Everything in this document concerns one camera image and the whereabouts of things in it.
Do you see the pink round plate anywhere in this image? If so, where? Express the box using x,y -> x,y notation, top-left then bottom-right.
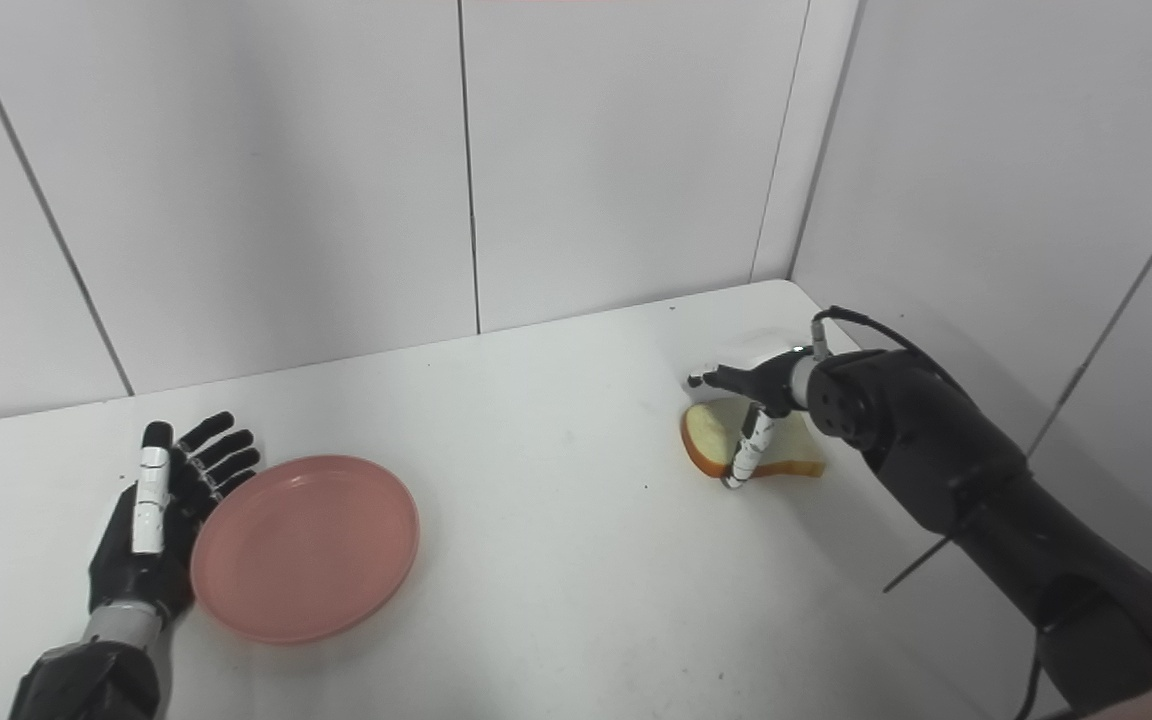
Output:
189,455 -> 421,646

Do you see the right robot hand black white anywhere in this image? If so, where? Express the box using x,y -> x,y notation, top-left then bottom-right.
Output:
686,330 -> 817,491

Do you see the slice of bread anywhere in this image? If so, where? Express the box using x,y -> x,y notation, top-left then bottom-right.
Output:
680,398 -> 827,480

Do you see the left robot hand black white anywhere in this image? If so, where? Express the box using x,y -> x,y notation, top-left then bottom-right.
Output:
87,411 -> 262,626

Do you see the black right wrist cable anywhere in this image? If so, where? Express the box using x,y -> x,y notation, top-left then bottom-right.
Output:
811,306 -> 967,393

